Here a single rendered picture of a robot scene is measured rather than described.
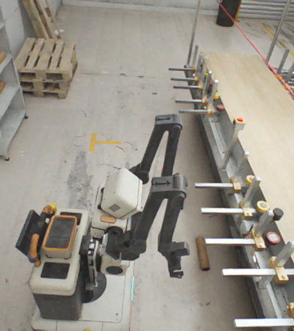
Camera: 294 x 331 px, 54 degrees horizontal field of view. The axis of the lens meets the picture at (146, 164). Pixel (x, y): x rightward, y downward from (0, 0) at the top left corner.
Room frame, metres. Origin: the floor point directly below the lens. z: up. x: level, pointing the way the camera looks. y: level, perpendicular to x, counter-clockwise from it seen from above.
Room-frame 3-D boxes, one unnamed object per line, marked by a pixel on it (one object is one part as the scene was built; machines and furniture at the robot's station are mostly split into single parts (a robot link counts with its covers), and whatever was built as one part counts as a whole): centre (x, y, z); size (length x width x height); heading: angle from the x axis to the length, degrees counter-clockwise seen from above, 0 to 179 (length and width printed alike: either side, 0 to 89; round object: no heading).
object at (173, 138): (1.17, -0.12, 1.40); 0.11 x 0.06 x 0.43; 3
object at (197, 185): (1.54, -0.59, 0.82); 0.43 x 0.03 x 0.04; 97
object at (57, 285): (0.94, 0.43, 0.59); 0.55 x 0.34 x 0.83; 2
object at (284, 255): (0.85, -0.77, 0.94); 0.04 x 0.04 x 0.48; 7
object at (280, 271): (0.83, -0.77, 0.95); 0.14 x 0.06 x 0.05; 7
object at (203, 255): (1.43, -0.59, 0.04); 0.30 x 0.08 x 0.08; 7
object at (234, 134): (1.85, -0.65, 0.93); 0.05 x 0.05 x 0.45; 7
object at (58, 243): (0.94, 0.46, 0.87); 0.23 x 0.15 x 0.11; 2
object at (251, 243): (1.04, -0.63, 0.84); 0.43 x 0.03 x 0.04; 97
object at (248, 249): (1.12, -0.71, 0.75); 0.26 x 0.01 x 0.10; 7
